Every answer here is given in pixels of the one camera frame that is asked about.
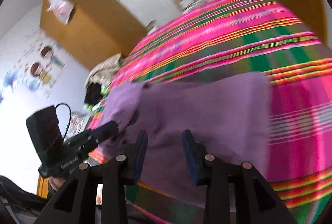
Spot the purple knit sweater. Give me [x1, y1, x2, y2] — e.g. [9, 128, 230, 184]
[99, 72, 271, 209]

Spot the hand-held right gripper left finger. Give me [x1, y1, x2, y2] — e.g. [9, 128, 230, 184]
[34, 130, 148, 224]

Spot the wooden wardrobe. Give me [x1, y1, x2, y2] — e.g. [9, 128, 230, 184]
[39, 0, 148, 70]

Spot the person's left forearm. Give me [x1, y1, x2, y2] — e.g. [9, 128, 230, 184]
[0, 175, 50, 214]

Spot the white plastic bag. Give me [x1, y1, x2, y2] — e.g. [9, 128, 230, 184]
[46, 0, 74, 25]

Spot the cartoon couple wall sticker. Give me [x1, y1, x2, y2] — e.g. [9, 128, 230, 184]
[0, 29, 69, 102]

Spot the wooden bed frame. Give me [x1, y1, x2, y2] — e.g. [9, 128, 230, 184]
[36, 176, 50, 198]

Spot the pink green plaid bedsheet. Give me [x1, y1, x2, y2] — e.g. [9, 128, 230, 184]
[87, 0, 332, 224]

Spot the beige floral cloth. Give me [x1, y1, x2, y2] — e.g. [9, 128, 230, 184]
[87, 53, 125, 84]

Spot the white cardboard box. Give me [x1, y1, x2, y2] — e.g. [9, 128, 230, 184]
[145, 20, 157, 34]

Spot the black garment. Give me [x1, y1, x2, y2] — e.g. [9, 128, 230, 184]
[84, 83, 103, 106]

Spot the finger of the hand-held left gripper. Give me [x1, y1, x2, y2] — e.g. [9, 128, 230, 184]
[89, 121, 119, 142]

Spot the black cable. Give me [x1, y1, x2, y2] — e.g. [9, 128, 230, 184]
[56, 103, 72, 136]

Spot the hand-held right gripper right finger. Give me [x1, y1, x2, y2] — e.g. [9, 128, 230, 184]
[182, 129, 299, 224]

